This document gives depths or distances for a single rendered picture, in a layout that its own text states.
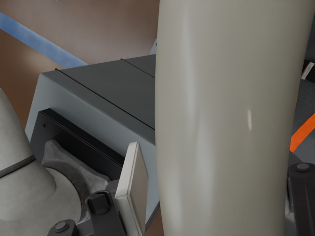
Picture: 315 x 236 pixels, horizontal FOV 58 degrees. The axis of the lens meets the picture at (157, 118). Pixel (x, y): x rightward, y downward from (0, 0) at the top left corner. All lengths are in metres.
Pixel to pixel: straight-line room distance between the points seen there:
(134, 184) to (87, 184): 0.50
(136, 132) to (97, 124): 0.10
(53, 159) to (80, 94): 0.16
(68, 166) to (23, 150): 0.13
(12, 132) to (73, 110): 0.17
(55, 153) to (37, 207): 0.16
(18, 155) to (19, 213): 0.10
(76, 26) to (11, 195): 1.23
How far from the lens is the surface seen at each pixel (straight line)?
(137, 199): 0.16
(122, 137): 0.64
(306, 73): 1.29
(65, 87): 0.70
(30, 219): 0.56
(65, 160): 0.67
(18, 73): 2.00
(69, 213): 0.62
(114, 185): 0.17
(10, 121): 0.57
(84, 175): 0.66
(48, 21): 1.78
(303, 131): 1.37
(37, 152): 0.76
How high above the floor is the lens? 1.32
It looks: 63 degrees down
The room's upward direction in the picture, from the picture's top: 125 degrees counter-clockwise
